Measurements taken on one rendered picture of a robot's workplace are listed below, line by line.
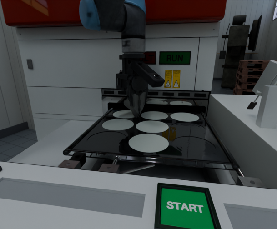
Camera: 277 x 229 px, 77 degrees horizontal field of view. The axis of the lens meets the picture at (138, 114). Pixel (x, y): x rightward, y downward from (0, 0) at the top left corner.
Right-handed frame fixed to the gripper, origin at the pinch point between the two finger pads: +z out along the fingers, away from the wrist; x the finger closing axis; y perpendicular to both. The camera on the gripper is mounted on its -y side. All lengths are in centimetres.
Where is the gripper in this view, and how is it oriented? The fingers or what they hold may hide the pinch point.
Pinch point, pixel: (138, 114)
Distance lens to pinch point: 60.7
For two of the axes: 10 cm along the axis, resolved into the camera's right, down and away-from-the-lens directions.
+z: 0.0, 9.5, 3.1
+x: -7.0, 2.2, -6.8
